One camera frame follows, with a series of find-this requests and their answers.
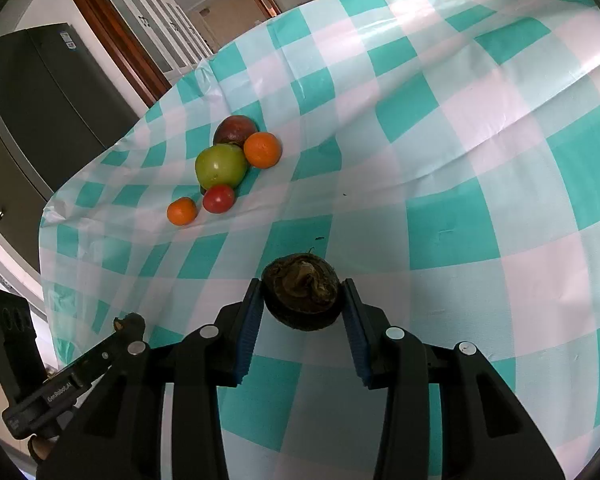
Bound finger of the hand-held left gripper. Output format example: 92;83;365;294
111;312;148;347

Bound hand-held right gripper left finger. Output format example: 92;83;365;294
36;277;264;480

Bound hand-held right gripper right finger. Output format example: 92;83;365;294
341;277;566;480

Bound dark brown shrivelled fruit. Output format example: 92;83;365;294
261;254;341;332

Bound dark red apple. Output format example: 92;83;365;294
213;115;259;149

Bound small tangerine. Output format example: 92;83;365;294
167;197;198;226

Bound red tomato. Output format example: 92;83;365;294
202;184;236;214

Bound teal white checkered tablecloth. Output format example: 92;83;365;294
39;0;600;480

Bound green apple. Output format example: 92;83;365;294
195;143;248;190

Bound large orange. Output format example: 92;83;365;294
243;131;283;169

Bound dark grey refrigerator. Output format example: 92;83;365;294
0;22;142;202

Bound white panelled cabinet doors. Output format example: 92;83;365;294
95;0;216;81

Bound brown wooden door frame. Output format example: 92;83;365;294
60;0;282;109

